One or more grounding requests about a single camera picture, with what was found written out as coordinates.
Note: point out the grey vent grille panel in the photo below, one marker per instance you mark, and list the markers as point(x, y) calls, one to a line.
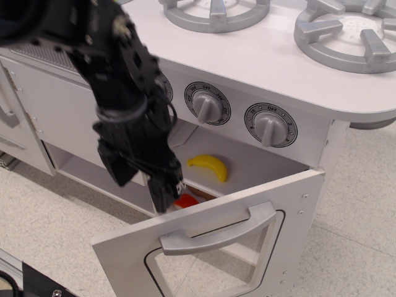
point(50, 56)

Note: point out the grey far left handle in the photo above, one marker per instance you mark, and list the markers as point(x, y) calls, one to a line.
point(8, 116)

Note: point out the white far left door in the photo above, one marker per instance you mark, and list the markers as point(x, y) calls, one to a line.
point(18, 135)

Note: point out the grey left stove knob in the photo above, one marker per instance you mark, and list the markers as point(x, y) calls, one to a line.
point(165, 85)

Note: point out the grey right stove knob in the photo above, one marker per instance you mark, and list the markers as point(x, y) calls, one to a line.
point(271, 125)

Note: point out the aluminium extrusion rail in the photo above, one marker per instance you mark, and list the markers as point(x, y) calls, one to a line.
point(12, 266)

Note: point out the orange salmon sushi toy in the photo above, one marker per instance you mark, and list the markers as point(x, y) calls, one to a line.
point(185, 201)

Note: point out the grey stove knob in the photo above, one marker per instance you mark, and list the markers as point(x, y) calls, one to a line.
point(271, 125)
point(207, 103)
point(165, 85)

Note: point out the grey oven door handle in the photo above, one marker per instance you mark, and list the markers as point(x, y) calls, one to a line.
point(178, 243)

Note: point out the silver left stove burner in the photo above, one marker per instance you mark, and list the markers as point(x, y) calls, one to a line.
point(218, 20)

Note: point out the silver right stove burner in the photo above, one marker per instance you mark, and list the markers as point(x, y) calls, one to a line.
point(351, 36)

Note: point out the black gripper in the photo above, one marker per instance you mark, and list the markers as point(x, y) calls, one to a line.
point(136, 139)

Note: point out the black mounting plate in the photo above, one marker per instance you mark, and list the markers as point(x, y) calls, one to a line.
point(37, 284)

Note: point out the white cabinet door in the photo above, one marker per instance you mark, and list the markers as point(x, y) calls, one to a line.
point(63, 110)

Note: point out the white toy kitchen body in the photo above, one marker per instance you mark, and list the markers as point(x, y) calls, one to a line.
point(260, 64)

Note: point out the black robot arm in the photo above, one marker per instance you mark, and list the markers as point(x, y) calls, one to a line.
point(98, 37)

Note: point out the silver stove burner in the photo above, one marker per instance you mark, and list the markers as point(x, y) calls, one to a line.
point(351, 36)
point(218, 20)

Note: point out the grey middle stove knob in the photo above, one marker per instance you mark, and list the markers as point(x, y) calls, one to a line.
point(207, 103)

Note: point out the white toy oven door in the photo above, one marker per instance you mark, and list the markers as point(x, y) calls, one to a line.
point(128, 255)

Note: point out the yellow toy banana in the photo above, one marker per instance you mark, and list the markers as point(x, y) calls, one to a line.
point(211, 163)

